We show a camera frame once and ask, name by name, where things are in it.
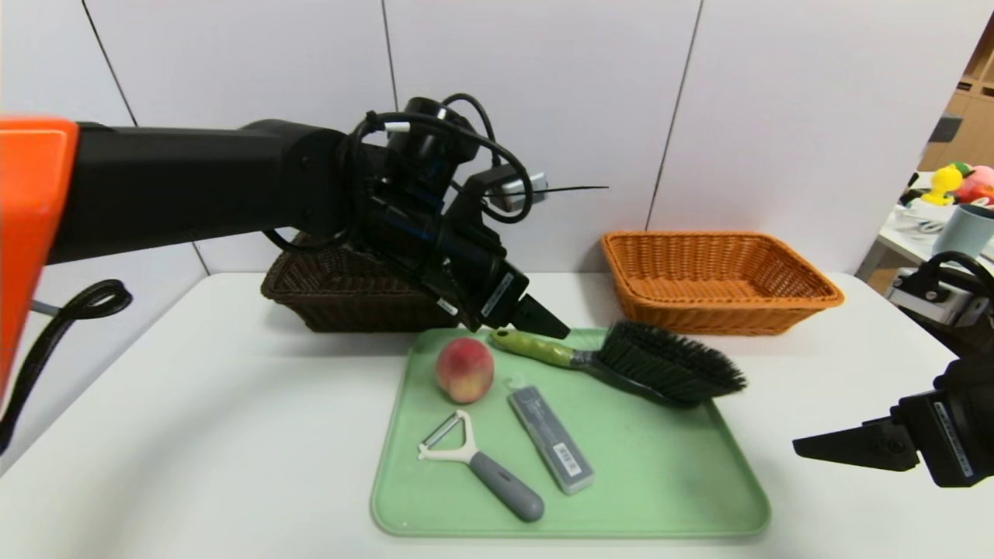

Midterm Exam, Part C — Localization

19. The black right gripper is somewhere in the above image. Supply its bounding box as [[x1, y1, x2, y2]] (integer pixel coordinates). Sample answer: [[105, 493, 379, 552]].
[[791, 354, 994, 488]]

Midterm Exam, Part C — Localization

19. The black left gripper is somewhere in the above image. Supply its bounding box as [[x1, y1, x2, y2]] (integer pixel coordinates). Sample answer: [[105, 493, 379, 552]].
[[420, 218, 572, 340]]

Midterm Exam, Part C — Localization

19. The red yellow peach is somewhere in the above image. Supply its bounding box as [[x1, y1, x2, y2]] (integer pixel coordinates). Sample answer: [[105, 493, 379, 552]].
[[435, 337, 495, 404]]

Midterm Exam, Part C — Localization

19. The grey rectangular plastic case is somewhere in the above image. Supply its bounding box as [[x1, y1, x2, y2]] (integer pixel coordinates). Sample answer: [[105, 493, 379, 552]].
[[509, 386, 596, 495]]

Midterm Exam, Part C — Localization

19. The green handled black brush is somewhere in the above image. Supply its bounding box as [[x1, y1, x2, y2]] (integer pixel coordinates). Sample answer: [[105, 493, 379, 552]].
[[488, 321, 747, 409]]

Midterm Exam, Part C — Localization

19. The white peeler grey handle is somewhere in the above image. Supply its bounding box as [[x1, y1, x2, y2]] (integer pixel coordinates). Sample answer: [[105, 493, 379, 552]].
[[418, 409, 545, 522]]

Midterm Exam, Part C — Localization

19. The orange wicker basket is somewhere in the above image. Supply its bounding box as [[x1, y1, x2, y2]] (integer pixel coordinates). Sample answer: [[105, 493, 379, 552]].
[[601, 231, 845, 337]]

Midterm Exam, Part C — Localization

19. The dark brown wicker basket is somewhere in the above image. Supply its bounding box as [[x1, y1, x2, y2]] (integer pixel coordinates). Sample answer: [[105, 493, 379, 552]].
[[261, 233, 467, 334]]

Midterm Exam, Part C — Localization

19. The light green plastic tray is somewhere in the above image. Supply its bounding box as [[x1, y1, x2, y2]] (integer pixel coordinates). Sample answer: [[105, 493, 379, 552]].
[[370, 327, 771, 539]]

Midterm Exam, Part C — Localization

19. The white side table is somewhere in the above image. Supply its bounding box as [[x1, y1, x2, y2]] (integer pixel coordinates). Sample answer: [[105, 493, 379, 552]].
[[875, 208, 994, 273]]

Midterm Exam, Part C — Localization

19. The blue grey cup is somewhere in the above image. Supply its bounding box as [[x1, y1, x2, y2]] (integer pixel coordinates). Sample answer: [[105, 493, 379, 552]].
[[932, 204, 994, 261]]

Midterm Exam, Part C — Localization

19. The yellow plush toy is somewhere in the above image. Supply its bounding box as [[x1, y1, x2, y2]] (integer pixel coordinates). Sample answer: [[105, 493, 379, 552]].
[[919, 165, 961, 207]]

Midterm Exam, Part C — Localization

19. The pink plush toy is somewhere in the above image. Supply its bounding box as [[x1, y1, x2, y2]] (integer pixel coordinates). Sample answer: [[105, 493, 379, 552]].
[[954, 163, 994, 207]]

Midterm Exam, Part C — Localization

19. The wooden shelf cabinet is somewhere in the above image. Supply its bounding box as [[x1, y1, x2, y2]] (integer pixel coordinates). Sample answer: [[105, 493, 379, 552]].
[[915, 8, 994, 175]]

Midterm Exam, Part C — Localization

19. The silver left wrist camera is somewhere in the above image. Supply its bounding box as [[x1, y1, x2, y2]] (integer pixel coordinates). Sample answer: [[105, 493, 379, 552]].
[[497, 175, 548, 212]]

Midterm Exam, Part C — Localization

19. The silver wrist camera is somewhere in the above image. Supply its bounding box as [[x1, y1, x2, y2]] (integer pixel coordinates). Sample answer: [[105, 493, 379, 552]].
[[497, 175, 548, 212], [885, 266, 987, 328]]

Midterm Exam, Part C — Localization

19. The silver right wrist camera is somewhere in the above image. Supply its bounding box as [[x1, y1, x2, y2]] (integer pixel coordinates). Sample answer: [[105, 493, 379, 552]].
[[885, 266, 987, 328]]

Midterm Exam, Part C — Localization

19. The black right camera cable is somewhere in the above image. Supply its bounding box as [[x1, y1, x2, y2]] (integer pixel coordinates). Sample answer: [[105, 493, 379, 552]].
[[920, 251, 994, 300]]

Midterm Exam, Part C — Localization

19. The white cable bundle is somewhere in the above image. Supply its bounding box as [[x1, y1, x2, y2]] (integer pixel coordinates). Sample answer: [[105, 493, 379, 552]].
[[889, 202, 944, 236]]

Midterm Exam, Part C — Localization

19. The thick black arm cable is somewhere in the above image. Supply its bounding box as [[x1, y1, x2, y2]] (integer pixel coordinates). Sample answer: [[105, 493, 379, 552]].
[[0, 279, 133, 455]]

